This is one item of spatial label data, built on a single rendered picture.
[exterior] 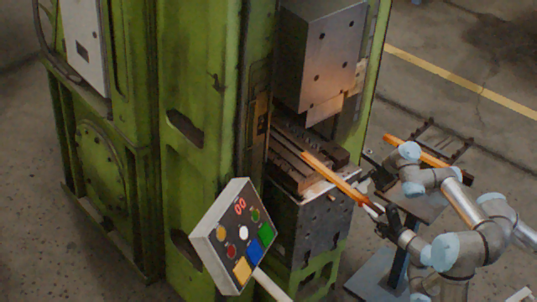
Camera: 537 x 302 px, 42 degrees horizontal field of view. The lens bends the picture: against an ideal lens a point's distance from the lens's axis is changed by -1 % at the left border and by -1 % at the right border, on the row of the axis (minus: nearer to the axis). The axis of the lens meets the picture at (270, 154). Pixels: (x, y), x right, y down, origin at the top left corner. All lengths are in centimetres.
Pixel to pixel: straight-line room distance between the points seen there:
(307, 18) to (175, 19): 56
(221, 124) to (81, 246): 163
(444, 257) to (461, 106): 315
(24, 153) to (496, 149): 310
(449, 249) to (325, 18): 90
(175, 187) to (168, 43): 79
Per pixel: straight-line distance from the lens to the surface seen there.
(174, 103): 297
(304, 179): 296
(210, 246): 243
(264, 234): 267
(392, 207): 275
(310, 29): 246
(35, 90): 518
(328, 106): 278
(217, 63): 249
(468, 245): 224
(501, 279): 415
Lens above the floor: 300
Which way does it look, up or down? 41 degrees down
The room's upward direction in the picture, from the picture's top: 5 degrees clockwise
